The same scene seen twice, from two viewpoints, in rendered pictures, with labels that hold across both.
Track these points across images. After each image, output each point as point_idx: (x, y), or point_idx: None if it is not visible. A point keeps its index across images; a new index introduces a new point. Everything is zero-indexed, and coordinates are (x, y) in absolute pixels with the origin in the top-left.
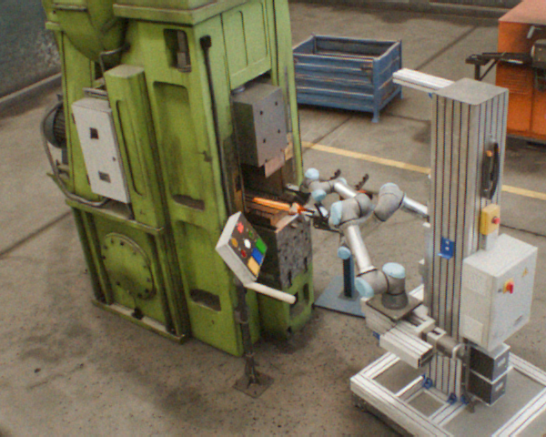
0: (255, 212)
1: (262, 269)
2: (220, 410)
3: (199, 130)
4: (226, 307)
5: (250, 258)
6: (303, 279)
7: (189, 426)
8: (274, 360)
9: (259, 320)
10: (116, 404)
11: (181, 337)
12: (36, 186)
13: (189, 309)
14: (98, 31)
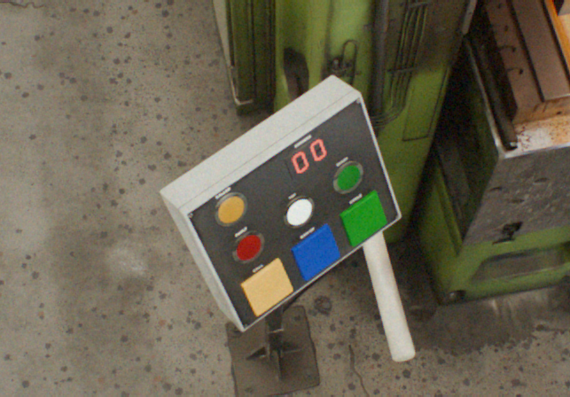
0: (505, 42)
1: (462, 154)
2: (151, 365)
3: None
4: None
5: (274, 262)
6: (569, 235)
7: (61, 353)
8: (368, 330)
9: (419, 210)
10: None
11: (243, 104)
12: None
13: (277, 73)
14: None
